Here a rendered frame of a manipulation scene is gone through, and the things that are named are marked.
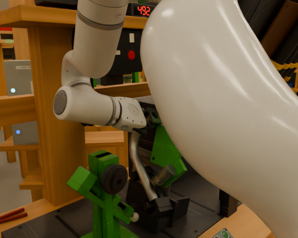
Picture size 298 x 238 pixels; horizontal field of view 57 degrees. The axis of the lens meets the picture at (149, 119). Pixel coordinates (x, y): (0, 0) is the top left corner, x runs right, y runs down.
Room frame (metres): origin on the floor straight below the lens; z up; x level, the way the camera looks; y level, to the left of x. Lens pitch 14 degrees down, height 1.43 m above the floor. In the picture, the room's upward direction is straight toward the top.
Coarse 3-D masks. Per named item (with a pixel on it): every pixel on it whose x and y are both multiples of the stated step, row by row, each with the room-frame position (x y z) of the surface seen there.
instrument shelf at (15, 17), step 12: (0, 12) 0.84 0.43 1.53; (12, 12) 0.77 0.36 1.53; (24, 12) 0.74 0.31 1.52; (36, 12) 0.76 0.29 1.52; (48, 12) 0.78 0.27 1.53; (60, 12) 0.80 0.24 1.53; (72, 12) 0.83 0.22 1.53; (0, 24) 0.85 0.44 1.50; (12, 24) 0.83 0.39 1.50; (24, 24) 0.83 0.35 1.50; (36, 24) 0.83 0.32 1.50; (48, 24) 0.83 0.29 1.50; (60, 24) 0.83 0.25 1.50; (72, 24) 0.83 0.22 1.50; (132, 24) 0.98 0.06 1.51; (144, 24) 1.02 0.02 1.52
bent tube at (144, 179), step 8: (152, 112) 0.87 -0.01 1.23; (152, 120) 0.83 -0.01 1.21; (160, 120) 0.86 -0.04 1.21; (136, 136) 0.88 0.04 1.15; (136, 144) 0.88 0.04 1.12; (136, 152) 0.87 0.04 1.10; (136, 160) 0.85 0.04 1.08; (136, 168) 0.83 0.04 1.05; (144, 168) 0.83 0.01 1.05; (144, 176) 0.81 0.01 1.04; (144, 184) 0.79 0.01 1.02; (152, 192) 0.77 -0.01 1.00; (152, 200) 0.77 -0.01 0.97
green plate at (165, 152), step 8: (160, 128) 0.85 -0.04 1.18; (160, 136) 0.84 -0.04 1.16; (168, 136) 0.82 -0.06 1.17; (160, 144) 0.83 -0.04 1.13; (168, 144) 0.81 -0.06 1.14; (152, 152) 0.85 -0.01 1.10; (160, 152) 0.83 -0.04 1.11; (168, 152) 0.80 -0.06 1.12; (176, 152) 0.78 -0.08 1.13; (152, 160) 0.84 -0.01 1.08; (160, 160) 0.82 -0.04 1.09; (168, 160) 0.79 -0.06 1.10
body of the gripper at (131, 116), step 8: (120, 104) 0.75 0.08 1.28; (128, 104) 0.79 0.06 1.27; (136, 104) 0.82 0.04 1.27; (120, 112) 0.73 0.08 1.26; (128, 112) 0.76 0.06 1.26; (136, 112) 0.79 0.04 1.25; (120, 120) 0.73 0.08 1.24; (128, 120) 0.74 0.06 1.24; (136, 120) 0.76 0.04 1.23; (144, 120) 0.79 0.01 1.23; (120, 128) 0.75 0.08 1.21; (128, 128) 0.76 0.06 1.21
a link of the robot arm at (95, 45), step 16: (80, 16) 0.53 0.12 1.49; (80, 32) 0.54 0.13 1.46; (96, 32) 0.53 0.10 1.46; (112, 32) 0.54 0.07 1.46; (80, 48) 0.56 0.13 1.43; (96, 48) 0.55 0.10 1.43; (112, 48) 0.57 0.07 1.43; (64, 64) 0.69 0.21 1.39; (80, 64) 0.58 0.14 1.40; (96, 64) 0.57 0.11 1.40; (112, 64) 0.61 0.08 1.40; (64, 80) 0.72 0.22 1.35; (80, 80) 0.72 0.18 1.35
